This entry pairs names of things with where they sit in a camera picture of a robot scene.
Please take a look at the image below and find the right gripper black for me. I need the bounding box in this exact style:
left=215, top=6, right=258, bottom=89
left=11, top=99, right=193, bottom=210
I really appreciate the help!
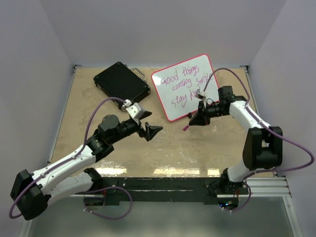
left=189, top=100, right=228, bottom=126

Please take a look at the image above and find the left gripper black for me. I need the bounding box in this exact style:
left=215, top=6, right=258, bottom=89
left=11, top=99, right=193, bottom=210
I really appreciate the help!
left=110, top=111, right=163, bottom=144

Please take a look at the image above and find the whiteboard with pink frame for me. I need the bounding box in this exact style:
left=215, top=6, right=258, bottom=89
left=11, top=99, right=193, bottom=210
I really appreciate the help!
left=151, top=54, right=219, bottom=121

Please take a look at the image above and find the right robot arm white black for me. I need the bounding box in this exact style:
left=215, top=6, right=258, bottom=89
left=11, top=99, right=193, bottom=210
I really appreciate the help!
left=189, top=86, right=282, bottom=196

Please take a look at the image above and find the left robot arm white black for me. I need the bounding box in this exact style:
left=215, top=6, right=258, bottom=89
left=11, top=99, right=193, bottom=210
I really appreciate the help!
left=9, top=115, right=163, bottom=220

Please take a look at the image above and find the black hard case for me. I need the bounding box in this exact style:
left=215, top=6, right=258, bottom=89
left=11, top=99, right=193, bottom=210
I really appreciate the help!
left=93, top=62, right=151, bottom=102

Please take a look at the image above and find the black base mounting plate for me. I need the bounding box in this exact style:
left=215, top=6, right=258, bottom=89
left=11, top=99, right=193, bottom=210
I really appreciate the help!
left=73, top=176, right=250, bottom=206

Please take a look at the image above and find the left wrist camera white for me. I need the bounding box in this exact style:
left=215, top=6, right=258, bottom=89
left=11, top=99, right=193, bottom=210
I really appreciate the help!
left=124, top=99, right=145, bottom=119

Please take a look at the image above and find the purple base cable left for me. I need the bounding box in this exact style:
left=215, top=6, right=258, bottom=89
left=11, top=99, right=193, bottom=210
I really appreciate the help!
left=82, top=185, right=134, bottom=219

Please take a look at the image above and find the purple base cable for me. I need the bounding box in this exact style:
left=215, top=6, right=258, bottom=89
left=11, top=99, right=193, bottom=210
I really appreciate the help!
left=221, top=185, right=252, bottom=213
left=82, top=185, right=134, bottom=219

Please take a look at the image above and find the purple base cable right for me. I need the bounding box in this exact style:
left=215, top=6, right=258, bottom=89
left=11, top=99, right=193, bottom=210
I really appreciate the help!
left=221, top=185, right=252, bottom=213

